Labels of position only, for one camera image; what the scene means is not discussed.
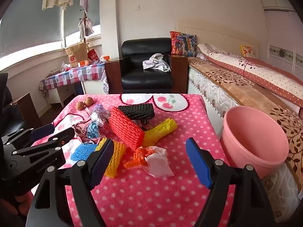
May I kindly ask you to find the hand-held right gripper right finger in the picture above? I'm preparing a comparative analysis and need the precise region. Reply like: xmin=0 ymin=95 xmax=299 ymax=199
xmin=185 ymin=137 xmax=276 ymax=227

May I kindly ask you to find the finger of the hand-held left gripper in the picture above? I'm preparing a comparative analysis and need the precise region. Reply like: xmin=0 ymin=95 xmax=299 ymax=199
xmin=1 ymin=124 xmax=55 ymax=147
xmin=9 ymin=127 xmax=76 ymax=156

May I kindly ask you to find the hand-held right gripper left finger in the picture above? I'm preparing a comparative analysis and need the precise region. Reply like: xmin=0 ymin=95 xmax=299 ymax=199
xmin=26 ymin=138 xmax=115 ymax=227

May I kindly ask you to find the yellow foam net sleeve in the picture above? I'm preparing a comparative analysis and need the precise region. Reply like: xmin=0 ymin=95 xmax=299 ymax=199
xmin=95 ymin=137 xmax=127 ymax=178

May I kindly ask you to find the brown pink wrapper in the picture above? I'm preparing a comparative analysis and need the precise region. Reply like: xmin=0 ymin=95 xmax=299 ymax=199
xmin=72 ymin=120 xmax=107 ymax=145

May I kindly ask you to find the blue foam net sleeve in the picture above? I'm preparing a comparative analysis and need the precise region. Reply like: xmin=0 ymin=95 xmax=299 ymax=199
xmin=70 ymin=143 xmax=98 ymax=162

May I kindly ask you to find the blue wrapper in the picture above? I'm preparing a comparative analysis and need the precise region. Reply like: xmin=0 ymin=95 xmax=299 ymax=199
xmin=86 ymin=122 xmax=101 ymax=139

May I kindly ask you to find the white wrapper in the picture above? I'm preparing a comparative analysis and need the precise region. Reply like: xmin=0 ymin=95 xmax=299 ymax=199
xmin=143 ymin=146 xmax=175 ymax=178

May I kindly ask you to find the red foam net sleeve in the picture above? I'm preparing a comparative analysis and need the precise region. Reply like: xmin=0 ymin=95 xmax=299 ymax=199
xmin=108 ymin=106 xmax=145 ymax=150

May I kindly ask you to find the yellow plastic bag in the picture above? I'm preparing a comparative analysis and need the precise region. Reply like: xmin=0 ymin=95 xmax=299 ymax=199
xmin=141 ymin=118 xmax=178 ymax=147

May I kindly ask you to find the pink plastic bucket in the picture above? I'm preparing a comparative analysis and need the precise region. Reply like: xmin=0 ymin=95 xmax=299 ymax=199
xmin=220 ymin=106 xmax=290 ymax=180

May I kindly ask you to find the black foam net sleeve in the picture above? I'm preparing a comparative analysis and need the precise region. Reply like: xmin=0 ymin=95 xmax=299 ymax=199
xmin=118 ymin=103 xmax=156 ymax=121

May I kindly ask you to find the person's left hand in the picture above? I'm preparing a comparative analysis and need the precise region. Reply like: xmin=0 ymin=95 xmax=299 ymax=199
xmin=0 ymin=190 xmax=35 ymax=218

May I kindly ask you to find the brown wooden panel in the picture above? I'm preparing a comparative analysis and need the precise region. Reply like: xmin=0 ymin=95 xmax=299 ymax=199
xmin=12 ymin=93 xmax=43 ymax=127

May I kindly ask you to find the white side table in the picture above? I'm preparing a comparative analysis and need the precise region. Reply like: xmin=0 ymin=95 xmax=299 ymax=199
xmin=45 ymin=82 xmax=86 ymax=108

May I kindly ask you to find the black chair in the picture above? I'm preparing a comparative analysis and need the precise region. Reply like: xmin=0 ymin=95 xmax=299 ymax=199
xmin=0 ymin=72 xmax=26 ymax=135

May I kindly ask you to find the pink polka dot blanket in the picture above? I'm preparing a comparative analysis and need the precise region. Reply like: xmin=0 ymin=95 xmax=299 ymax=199
xmin=51 ymin=93 xmax=237 ymax=227

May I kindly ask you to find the checkered side table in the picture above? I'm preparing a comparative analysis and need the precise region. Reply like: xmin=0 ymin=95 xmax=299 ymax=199
xmin=39 ymin=63 xmax=110 ymax=95

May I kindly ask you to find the bed with leaf blanket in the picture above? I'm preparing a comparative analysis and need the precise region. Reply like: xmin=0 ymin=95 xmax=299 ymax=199
xmin=188 ymin=65 xmax=299 ymax=223

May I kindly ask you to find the brown paper bag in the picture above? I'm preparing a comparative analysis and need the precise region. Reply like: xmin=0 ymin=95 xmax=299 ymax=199
xmin=64 ymin=42 xmax=90 ymax=68

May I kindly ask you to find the dark wooden side cabinet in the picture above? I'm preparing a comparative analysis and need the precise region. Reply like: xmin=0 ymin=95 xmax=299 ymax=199
xmin=104 ymin=58 xmax=123 ymax=94
xmin=171 ymin=54 xmax=189 ymax=94

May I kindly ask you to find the red paper bag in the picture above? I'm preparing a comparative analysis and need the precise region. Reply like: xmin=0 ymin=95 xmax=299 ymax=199
xmin=87 ymin=49 xmax=99 ymax=62

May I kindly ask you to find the wooden coat rack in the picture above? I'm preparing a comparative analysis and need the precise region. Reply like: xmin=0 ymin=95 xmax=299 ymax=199
xmin=79 ymin=7 xmax=90 ymax=50

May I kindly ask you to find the black leather armchair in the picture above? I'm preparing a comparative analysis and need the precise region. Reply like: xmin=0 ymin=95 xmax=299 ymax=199
xmin=121 ymin=38 xmax=173 ymax=94

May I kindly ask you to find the floral dotted quilt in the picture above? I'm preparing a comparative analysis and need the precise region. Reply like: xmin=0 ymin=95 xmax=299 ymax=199
xmin=198 ymin=43 xmax=303 ymax=108

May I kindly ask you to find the white crumpled cloth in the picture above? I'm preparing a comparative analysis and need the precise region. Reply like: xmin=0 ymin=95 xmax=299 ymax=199
xmin=142 ymin=53 xmax=171 ymax=72

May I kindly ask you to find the white hanging garment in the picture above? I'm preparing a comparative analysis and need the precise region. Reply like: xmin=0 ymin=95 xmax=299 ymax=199
xmin=78 ymin=16 xmax=94 ymax=43

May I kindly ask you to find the colourful printed cushion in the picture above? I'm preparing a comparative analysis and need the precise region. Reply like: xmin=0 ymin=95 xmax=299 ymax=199
xmin=170 ymin=31 xmax=197 ymax=58

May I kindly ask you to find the yellow floral pillow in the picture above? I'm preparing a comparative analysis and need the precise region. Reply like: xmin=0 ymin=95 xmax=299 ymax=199
xmin=240 ymin=45 xmax=256 ymax=58

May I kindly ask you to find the cream bed headboard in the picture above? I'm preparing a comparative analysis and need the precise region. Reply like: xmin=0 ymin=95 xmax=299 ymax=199
xmin=177 ymin=20 xmax=259 ymax=57

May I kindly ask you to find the pink hanging cloth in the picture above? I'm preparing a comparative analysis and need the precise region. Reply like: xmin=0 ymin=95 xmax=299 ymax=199
xmin=79 ymin=0 xmax=91 ymax=13

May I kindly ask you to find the white sliding wardrobe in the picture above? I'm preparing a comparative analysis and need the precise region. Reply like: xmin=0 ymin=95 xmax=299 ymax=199
xmin=260 ymin=0 xmax=303 ymax=81

